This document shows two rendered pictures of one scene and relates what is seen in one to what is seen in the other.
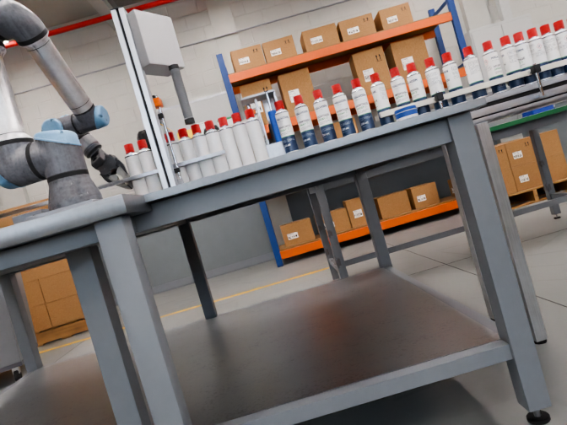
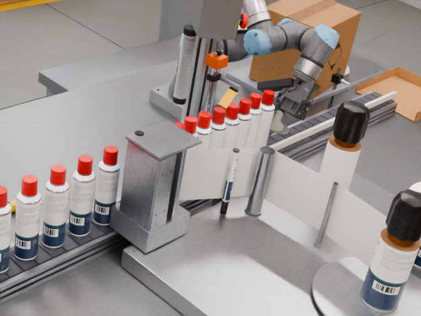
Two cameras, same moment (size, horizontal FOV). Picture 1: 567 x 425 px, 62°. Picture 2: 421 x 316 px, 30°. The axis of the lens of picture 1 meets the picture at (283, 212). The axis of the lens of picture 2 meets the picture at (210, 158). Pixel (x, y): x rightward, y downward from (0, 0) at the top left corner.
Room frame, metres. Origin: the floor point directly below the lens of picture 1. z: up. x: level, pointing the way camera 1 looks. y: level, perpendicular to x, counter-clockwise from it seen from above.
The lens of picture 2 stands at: (2.91, -1.16, 2.02)
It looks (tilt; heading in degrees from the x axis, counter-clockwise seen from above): 31 degrees down; 128
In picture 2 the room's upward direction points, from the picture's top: 11 degrees clockwise
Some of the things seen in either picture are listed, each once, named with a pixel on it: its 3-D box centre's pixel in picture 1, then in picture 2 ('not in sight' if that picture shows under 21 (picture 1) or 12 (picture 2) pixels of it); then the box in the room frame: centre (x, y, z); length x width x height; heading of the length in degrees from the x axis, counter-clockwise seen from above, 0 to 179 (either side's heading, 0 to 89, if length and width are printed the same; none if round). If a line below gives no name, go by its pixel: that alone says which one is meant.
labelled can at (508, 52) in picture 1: (510, 62); not in sight; (1.79, -0.99, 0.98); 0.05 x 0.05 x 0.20
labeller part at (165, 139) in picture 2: (257, 97); (163, 138); (1.87, -0.03, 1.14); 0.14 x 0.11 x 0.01; 91
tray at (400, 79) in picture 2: not in sight; (406, 92); (1.75, 1.39, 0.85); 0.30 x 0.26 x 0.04; 91
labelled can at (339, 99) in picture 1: (342, 111); (27, 217); (1.78, -0.32, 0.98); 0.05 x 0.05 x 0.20
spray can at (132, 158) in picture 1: (136, 170); (262, 123); (1.77, 0.49, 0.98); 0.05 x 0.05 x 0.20
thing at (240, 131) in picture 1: (242, 140); not in sight; (1.78, 0.07, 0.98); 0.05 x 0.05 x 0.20
